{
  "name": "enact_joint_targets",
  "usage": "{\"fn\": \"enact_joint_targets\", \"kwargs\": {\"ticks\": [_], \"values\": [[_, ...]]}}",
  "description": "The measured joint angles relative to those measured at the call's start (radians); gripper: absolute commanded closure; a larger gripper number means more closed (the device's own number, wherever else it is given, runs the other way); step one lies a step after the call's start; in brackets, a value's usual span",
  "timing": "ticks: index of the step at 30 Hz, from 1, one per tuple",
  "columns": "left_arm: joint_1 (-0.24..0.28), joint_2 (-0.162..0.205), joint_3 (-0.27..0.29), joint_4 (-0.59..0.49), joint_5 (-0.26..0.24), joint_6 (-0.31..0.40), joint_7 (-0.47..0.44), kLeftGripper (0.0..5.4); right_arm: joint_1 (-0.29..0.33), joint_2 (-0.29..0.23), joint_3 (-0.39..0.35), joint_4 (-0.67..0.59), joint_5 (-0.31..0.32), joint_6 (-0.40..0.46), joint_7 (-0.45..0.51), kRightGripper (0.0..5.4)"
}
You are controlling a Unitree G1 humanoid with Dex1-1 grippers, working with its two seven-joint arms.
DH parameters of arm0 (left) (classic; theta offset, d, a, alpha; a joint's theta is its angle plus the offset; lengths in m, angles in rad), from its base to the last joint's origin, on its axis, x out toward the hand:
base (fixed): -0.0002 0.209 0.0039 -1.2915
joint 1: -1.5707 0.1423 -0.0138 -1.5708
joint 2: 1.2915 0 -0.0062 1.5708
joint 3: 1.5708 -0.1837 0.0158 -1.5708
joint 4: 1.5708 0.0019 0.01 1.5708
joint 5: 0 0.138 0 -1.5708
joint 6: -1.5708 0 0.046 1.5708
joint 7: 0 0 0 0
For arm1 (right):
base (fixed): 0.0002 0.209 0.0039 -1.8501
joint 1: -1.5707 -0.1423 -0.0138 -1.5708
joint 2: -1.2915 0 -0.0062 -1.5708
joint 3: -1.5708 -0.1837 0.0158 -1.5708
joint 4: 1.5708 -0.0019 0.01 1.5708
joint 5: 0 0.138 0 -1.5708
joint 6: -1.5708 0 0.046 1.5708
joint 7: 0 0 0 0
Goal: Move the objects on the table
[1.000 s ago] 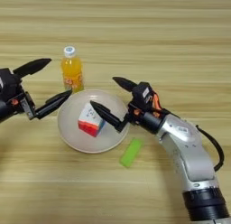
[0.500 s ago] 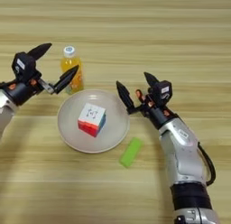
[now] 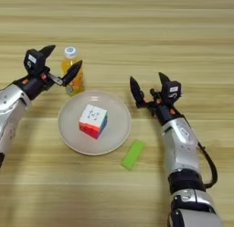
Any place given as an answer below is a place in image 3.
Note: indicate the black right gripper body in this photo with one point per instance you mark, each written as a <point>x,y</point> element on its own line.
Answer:
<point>163,110</point>

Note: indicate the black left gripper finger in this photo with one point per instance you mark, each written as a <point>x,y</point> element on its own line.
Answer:
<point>71,72</point>
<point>48,50</point>

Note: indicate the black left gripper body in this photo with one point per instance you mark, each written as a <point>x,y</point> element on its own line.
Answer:
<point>32,84</point>

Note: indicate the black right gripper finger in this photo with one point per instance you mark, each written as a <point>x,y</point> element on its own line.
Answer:
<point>136,90</point>
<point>164,78</point>

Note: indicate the orange juice bottle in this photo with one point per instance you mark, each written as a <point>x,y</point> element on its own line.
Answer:
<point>73,79</point>

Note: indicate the multicoloured puzzle cube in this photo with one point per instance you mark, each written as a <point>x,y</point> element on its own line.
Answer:
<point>93,121</point>

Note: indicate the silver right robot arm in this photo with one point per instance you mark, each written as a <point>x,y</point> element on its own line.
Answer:
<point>182,151</point>

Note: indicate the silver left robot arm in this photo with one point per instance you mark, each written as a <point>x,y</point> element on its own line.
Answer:
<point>10,111</point>

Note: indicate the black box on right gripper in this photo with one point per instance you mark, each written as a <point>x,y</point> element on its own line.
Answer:
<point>170,91</point>

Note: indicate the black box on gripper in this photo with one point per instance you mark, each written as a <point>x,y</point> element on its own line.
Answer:
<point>34,62</point>
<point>170,91</point>

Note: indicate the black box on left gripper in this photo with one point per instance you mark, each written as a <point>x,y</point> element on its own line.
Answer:
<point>34,62</point>

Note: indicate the beige round plate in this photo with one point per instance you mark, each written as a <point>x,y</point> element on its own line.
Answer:
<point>119,127</point>

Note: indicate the green rectangular block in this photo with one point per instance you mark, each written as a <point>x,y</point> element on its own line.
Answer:
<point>133,155</point>

